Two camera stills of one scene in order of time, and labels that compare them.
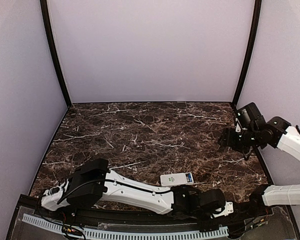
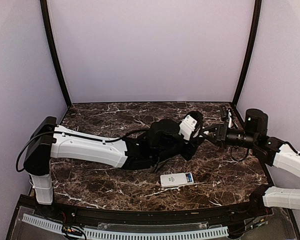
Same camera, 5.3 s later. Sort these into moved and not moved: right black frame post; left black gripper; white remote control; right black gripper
Moved: right black gripper; left black gripper
Not moved: right black frame post; white remote control
